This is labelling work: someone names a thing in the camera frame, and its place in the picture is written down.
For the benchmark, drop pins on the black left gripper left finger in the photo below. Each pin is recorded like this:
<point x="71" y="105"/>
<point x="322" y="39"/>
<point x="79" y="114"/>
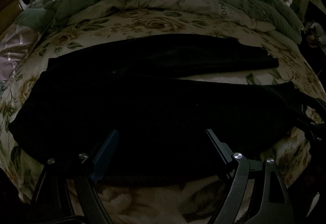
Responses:
<point x="51" y="202"/>

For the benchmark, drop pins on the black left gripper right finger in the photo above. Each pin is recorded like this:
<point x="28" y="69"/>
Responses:
<point x="268" y="201"/>

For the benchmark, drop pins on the wooden headboard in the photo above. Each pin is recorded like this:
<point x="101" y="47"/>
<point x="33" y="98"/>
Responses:
<point x="9" y="13"/>

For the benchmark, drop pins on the purple patterned pillow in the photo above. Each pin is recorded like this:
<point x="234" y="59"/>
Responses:
<point x="16" y="46"/>

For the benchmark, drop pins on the black pants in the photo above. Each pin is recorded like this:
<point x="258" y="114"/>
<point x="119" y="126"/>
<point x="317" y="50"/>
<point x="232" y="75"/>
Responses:
<point x="131" y="107"/>

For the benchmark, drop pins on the floral bed sheet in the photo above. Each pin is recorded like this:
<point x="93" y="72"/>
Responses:
<point x="192" y="203"/>

